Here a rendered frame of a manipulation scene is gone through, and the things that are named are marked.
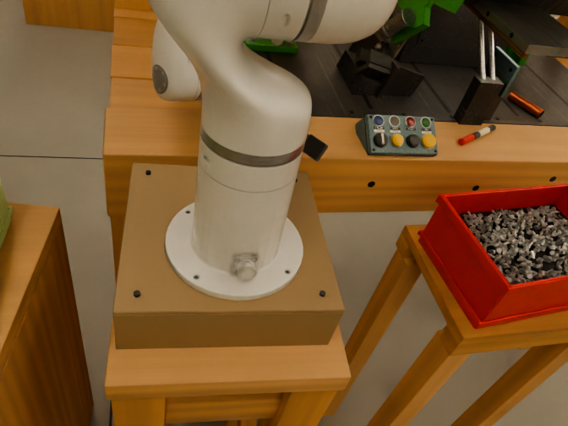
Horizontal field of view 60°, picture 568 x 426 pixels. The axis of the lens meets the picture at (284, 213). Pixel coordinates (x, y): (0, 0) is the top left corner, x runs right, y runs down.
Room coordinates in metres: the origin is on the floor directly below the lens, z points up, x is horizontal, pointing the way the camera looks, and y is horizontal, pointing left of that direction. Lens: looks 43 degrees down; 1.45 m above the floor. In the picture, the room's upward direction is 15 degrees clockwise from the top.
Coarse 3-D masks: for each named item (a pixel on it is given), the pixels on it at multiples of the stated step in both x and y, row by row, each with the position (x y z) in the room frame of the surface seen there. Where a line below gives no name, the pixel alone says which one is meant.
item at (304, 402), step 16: (112, 400) 0.26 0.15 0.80; (128, 400) 0.27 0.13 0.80; (144, 400) 0.27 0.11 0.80; (160, 400) 0.28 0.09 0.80; (176, 400) 0.31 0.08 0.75; (192, 400) 0.31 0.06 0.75; (208, 400) 0.32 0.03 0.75; (224, 400) 0.32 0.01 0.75; (240, 400) 0.33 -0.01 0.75; (256, 400) 0.34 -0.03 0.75; (272, 400) 0.35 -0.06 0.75; (288, 400) 0.34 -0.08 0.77; (304, 400) 0.34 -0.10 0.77; (320, 400) 0.35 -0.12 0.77; (128, 416) 0.27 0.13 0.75; (144, 416) 0.27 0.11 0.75; (160, 416) 0.28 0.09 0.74; (176, 416) 0.30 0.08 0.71; (192, 416) 0.31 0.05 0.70; (208, 416) 0.32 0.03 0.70; (224, 416) 0.32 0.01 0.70; (240, 416) 0.33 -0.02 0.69; (256, 416) 0.34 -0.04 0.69; (272, 416) 0.35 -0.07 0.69; (288, 416) 0.34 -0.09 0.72; (304, 416) 0.35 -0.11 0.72; (320, 416) 0.36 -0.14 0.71
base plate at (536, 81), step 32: (288, 64) 1.08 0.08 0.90; (320, 64) 1.12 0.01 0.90; (416, 64) 1.26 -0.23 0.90; (544, 64) 1.50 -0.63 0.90; (320, 96) 0.97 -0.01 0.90; (352, 96) 1.01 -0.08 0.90; (384, 96) 1.05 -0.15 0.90; (416, 96) 1.09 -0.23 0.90; (448, 96) 1.13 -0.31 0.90; (544, 96) 1.28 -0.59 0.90
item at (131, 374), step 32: (128, 352) 0.30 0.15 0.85; (160, 352) 0.32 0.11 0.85; (192, 352) 0.33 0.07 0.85; (224, 352) 0.34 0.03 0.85; (256, 352) 0.35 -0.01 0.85; (288, 352) 0.37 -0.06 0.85; (320, 352) 0.38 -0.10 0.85; (128, 384) 0.27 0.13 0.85; (160, 384) 0.28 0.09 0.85; (192, 384) 0.29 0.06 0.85; (224, 384) 0.30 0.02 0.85; (256, 384) 0.31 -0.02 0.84; (288, 384) 0.33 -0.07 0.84; (320, 384) 0.34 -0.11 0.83
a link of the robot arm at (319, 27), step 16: (320, 0) 0.42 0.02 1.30; (336, 0) 0.43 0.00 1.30; (352, 0) 0.43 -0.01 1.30; (368, 0) 0.44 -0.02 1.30; (384, 0) 0.45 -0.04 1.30; (320, 16) 0.42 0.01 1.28; (336, 16) 0.43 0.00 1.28; (352, 16) 0.43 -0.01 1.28; (368, 16) 0.44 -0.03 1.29; (384, 16) 0.46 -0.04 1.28; (304, 32) 0.43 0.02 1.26; (320, 32) 0.43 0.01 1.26; (336, 32) 0.44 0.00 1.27; (352, 32) 0.44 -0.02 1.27; (368, 32) 0.45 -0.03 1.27
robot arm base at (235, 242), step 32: (224, 160) 0.41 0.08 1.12; (224, 192) 0.40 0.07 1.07; (256, 192) 0.41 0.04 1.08; (288, 192) 0.44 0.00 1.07; (192, 224) 0.47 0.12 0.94; (224, 224) 0.40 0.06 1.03; (256, 224) 0.41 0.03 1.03; (288, 224) 0.52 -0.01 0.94; (192, 256) 0.41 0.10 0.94; (224, 256) 0.40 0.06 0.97; (256, 256) 0.41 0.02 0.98; (288, 256) 0.45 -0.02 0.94; (224, 288) 0.37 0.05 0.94; (256, 288) 0.38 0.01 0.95
